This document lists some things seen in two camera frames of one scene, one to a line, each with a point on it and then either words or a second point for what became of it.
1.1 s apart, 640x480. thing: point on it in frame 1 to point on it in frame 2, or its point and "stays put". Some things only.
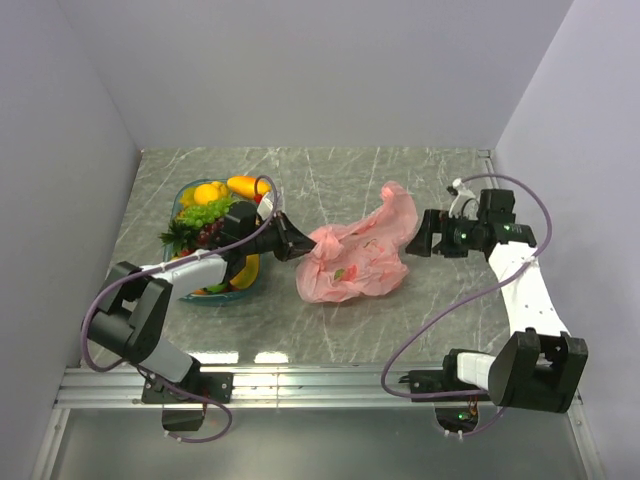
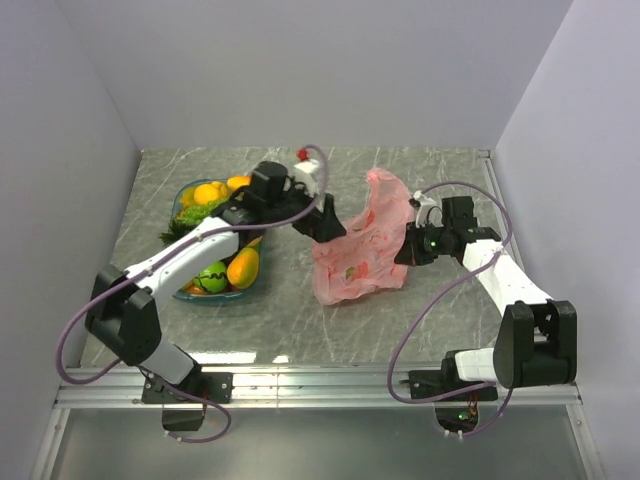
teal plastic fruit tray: (196, 230) stays put
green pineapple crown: (179, 237) stays put
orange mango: (244, 186) stays put
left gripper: (292, 242) to (322, 226)
